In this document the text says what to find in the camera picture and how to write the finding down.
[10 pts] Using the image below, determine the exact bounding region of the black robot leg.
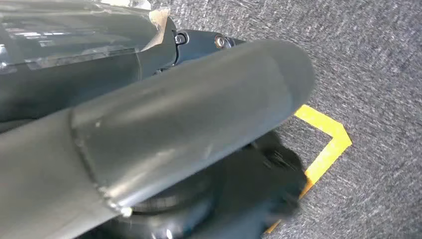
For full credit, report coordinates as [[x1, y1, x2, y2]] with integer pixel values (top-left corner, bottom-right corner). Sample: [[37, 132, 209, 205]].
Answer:
[[76, 130, 309, 239]]

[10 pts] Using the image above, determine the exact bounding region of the yellow floor tape square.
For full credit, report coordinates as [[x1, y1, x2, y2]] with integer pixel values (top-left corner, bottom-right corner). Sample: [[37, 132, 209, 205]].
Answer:
[[263, 104, 353, 235]]

